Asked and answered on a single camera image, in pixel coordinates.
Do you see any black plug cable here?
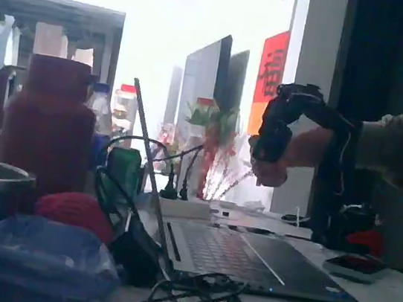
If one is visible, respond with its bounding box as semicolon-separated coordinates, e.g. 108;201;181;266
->
177;141;205;203
100;130;183;200

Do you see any small dark panel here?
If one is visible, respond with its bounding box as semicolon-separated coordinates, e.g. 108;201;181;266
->
223;47;252;115

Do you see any black laptop charger brick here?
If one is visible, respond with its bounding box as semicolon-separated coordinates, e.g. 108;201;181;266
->
106;216;170;291

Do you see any silver laptop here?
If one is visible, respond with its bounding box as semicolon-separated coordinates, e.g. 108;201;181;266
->
106;77;387;302

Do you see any hanging white cloth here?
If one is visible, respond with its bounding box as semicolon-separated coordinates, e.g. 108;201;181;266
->
70;45;97;69

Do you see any blue plastic bag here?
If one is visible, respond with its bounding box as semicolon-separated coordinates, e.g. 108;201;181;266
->
0;210;128;302

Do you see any hanging beige towel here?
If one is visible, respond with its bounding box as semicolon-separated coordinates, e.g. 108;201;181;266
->
30;20;73;60

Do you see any red branch decoration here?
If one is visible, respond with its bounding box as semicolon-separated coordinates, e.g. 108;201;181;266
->
194;121;277;211

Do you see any dark door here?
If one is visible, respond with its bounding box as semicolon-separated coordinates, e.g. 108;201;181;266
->
307;0;403;265

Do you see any dark window frame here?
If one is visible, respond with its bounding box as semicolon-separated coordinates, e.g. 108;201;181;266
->
0;0;129;125

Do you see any olive shirt torso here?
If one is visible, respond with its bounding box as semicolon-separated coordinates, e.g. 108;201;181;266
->
346;93;403;220

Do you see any red knitted ball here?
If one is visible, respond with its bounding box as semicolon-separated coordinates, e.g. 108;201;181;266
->
30;185;121;248

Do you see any green potted plant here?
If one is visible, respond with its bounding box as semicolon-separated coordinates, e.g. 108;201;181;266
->
173;98;247;206

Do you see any black charger cable tangle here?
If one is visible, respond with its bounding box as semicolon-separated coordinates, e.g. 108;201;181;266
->
101;257;297;302

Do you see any red orange calligraphy poster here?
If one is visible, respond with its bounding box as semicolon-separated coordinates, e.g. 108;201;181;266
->
246;27;293;141

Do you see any white power strip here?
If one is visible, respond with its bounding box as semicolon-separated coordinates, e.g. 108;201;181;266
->
156;194;215;224

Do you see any black smartphone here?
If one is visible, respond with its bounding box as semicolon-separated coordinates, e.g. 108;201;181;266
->
320;249;390;287

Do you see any leader arm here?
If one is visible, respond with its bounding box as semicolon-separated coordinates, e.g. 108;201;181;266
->
254;79;399;256

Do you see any large grey panel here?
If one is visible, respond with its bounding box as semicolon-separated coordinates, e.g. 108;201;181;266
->
175;28;236;135

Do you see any blue-capped bottle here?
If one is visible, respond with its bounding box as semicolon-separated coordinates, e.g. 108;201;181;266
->
84;82;119;138

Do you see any person's right hand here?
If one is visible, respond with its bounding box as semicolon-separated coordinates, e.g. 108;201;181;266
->
243;118;337;196

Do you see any dark red thermos jug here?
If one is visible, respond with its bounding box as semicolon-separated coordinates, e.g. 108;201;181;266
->
0;48;106;204

